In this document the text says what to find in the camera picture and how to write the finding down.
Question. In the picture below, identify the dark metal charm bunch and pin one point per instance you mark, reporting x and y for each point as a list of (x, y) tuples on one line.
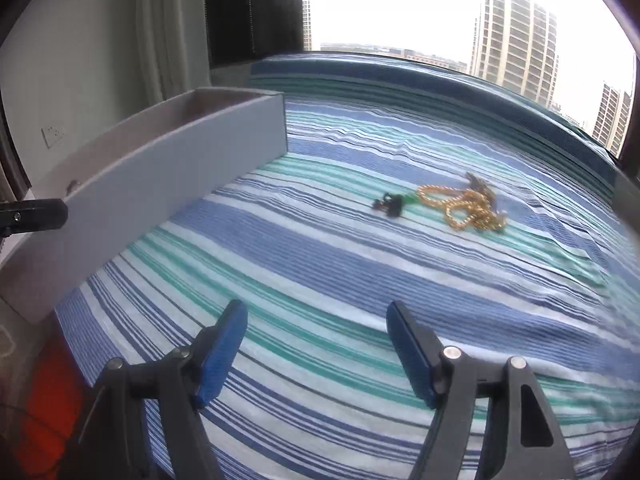
[(475, 180)]

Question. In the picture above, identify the narrow beige tower building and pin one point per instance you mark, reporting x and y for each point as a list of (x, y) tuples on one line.
[(612, 115)]

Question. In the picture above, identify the white curtain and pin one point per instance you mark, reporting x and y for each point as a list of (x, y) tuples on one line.
[(170, 35)]

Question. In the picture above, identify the small black pendant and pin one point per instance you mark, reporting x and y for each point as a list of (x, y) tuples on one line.
[(392, 203)]

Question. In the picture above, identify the tall beige tower building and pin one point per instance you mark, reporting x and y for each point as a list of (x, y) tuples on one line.
[(515, 45)]

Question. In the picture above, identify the dark window frame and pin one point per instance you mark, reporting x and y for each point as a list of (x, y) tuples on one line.
[(250, 10)]

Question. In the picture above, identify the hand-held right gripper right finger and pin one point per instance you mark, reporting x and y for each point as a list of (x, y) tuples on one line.
[(410, 355)]

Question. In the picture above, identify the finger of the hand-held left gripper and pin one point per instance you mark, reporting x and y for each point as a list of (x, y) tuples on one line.
[(37, 215)]

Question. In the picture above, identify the orange cloth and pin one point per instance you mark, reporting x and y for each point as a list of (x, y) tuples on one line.
[(50, 410)]

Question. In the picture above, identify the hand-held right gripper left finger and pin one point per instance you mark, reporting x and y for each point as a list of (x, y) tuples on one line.
[(220, 355)]

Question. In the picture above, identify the low distant building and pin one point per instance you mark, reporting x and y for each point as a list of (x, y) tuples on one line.
[(400, 57)]

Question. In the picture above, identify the blue green striped blanket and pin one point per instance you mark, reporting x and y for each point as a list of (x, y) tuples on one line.
[(325, 260)]

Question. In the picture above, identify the white wall socket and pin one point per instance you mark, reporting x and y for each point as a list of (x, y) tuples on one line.
[(53, 135)]

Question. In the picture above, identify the white cardboard box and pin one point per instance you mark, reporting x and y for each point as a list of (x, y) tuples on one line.
[(150, 180)]

